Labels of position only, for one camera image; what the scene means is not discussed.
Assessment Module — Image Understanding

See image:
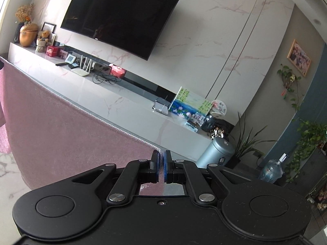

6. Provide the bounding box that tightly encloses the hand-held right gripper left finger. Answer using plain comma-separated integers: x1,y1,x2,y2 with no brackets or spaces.
72,150,160,207

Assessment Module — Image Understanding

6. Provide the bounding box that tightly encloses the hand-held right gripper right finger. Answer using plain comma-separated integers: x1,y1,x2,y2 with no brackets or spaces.
163,150,252,207

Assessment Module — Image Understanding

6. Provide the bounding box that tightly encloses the pink towel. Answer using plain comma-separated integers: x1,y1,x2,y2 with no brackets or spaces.
0,56,161,192

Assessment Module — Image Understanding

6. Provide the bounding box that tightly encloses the grey round trash can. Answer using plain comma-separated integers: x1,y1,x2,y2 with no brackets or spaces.
195,136,236,169

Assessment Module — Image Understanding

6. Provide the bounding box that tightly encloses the dark glass vase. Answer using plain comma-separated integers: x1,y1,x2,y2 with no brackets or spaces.
200,114,218,133

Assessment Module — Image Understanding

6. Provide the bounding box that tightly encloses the small black white figurine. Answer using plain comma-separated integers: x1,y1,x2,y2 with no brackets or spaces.
209,126,225,140

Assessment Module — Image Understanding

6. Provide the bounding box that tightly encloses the clear acrylic stand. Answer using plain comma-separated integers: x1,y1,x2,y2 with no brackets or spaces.
152,96,170,115

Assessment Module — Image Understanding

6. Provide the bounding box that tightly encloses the lotus pond painting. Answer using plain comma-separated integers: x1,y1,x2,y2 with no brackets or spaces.
168,86,214,120

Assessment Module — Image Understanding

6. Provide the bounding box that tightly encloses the round decorative fan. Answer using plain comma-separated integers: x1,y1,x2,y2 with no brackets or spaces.
209,99,228,118

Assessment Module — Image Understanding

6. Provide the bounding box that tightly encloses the long-leaved potted plant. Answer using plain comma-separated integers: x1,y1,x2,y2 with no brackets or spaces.
230,111,278,169

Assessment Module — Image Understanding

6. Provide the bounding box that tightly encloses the white marble television cabinet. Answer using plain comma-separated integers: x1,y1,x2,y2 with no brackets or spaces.
8,42,230,164

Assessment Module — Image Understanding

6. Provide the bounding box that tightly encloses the red tissue box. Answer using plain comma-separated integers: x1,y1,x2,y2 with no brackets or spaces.
110,64,127,79

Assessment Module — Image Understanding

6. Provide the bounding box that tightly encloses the water jug with pump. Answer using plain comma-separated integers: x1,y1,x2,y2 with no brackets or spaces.
258,153,289,184

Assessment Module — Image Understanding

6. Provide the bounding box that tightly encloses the black power strip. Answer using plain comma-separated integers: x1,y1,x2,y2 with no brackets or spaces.
91,62,112,73

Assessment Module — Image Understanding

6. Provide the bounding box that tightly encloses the white router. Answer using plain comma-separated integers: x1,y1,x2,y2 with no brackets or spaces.
71,55,94,77

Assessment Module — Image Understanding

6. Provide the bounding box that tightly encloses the green ivy plant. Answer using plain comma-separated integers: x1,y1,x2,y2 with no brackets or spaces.
284,118,327,183

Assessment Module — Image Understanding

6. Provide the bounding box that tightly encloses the hanging vine plant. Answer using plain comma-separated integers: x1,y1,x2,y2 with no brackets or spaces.
277,64,306,113

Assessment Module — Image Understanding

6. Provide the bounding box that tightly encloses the red gift box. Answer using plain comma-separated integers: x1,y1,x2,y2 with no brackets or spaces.
46,45,60,57

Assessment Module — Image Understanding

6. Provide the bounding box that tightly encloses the brown teddy bear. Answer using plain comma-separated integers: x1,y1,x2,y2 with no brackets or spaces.
36,30,51,53

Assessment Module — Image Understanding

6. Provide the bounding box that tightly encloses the gold egg-shaped ornament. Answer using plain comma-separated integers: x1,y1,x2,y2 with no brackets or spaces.
19,23,39,48

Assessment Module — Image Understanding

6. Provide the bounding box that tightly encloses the black vase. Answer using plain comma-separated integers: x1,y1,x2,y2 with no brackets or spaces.
14,22,25,43

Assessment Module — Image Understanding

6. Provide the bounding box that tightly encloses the dried flower bouquet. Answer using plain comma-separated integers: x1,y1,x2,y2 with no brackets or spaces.
15,3,35,24

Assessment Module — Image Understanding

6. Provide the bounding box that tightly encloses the black cable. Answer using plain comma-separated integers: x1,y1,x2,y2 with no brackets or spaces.
92,72,123,85

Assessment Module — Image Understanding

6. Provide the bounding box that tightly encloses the black wall television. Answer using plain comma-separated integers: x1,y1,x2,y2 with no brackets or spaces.
60,0,180,61

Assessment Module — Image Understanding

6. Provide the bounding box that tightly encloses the wooden framed wall picture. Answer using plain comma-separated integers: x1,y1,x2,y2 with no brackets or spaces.
287,39,312,78

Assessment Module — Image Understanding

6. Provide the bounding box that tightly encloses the black photo frame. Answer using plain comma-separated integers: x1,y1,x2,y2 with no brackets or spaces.
41,22,57,35

